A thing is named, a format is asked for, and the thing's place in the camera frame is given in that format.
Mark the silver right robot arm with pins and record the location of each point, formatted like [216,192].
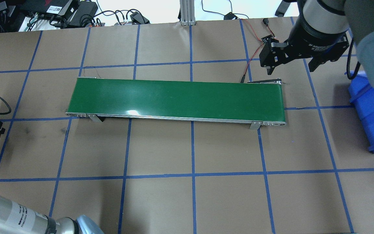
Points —
[324,30]

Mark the green conveyor belt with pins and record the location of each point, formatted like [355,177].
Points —
[257,104]

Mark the blue plastic bin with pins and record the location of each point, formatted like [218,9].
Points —
[373,113]

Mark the aluminium frame post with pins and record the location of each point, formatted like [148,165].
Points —
[187,14]

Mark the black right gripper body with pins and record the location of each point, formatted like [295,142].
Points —
[313,38]

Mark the small red-lit controller board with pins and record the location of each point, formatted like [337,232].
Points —
[267,38]

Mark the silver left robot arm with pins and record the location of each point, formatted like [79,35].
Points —
[31,157]

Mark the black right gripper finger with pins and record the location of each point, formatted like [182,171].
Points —
[270,68]
[316,61]

